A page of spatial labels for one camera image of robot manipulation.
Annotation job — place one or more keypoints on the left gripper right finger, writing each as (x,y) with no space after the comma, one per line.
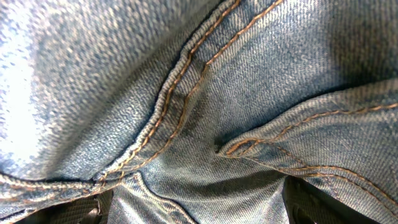
(306,204)

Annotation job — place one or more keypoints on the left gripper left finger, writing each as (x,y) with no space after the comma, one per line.
(89,210)

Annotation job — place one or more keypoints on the light blue denim jeans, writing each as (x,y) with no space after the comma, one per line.
(197,111)

